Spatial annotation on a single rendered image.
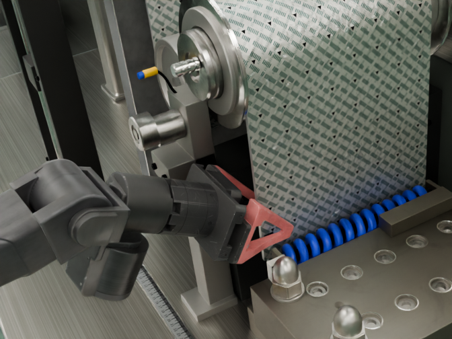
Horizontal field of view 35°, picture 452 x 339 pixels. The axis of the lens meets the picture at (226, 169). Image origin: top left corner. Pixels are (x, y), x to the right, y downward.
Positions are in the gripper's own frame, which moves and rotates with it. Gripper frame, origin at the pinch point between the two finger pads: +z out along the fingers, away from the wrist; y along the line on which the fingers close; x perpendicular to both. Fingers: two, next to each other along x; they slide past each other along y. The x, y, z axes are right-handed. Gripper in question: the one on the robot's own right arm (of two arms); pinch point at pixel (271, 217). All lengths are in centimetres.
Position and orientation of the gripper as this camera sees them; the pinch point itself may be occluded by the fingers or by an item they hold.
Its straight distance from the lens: 80.4
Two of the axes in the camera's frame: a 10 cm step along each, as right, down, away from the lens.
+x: 3.4, -8.9, -3.0
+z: 8.2, 1.2, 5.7
